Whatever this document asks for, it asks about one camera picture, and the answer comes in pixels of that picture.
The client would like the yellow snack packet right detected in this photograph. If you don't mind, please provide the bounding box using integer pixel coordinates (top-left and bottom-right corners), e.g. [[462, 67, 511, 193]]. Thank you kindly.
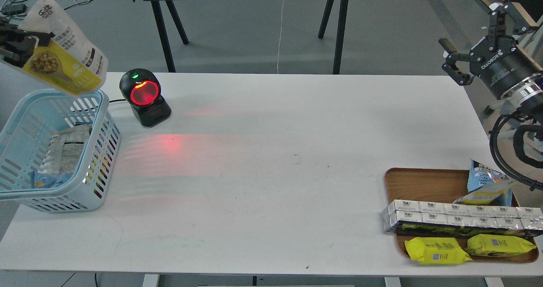
[[464, 234, 537, 257]]

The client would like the yellow snack packet left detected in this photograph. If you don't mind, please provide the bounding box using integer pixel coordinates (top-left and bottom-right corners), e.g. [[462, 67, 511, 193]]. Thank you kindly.
[[405, 237, 473, 265]]

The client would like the white snack bag in basket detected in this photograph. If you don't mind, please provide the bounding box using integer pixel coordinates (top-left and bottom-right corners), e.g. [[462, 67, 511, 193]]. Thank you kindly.
[[38, 123, 92, 174]]

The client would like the blue snack bag in basket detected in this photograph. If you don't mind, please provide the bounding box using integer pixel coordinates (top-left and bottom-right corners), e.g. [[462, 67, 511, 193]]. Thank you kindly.
[[31, 172, 72, 189]]

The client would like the black barcode scanner red window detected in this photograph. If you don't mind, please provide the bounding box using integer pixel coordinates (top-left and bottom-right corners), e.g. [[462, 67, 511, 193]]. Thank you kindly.
[[120, 68, 171, 128]]

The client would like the brown wooden tray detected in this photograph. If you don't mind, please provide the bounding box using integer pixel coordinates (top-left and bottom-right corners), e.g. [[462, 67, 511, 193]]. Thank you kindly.
[[384, 167, 540, 263]]

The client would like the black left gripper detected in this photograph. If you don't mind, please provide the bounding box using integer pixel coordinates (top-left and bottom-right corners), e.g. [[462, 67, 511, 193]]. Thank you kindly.
[[0, 18, 55, 67]]

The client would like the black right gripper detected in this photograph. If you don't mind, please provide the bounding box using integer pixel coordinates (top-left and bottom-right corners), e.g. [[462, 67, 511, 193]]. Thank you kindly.
[[438, 0, 542, 100]]

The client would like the yellow snack packet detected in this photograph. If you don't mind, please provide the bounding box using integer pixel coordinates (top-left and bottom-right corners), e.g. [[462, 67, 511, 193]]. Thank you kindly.
[[464, 234, 537, 257], [405, 237, 473, 265]]

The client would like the blue white snack bag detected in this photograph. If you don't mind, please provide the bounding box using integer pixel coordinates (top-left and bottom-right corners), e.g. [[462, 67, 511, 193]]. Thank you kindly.
[[467, 160, 510, 194]]

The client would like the black power adapter on floor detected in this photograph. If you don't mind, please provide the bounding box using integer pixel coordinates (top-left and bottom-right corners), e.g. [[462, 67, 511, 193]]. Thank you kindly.
[[1, 3, 27, 17]]

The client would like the yellow chickpea snack pouch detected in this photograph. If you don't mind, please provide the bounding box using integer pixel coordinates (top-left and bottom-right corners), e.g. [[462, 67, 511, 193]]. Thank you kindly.
[[19, 0, 108, 95]]

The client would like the light blue plastic basket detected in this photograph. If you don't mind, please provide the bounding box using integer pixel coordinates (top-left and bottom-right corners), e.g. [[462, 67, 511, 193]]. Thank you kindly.
[[0, 89, 121, 212]]

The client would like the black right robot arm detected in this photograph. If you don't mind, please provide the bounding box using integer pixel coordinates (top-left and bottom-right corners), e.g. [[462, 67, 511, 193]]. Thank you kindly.
[[439, 0, 543, 190]]

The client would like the silver boxed snack multipack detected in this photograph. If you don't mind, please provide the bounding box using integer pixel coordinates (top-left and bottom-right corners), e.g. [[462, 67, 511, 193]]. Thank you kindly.
[[381, 199, 543, 238]]

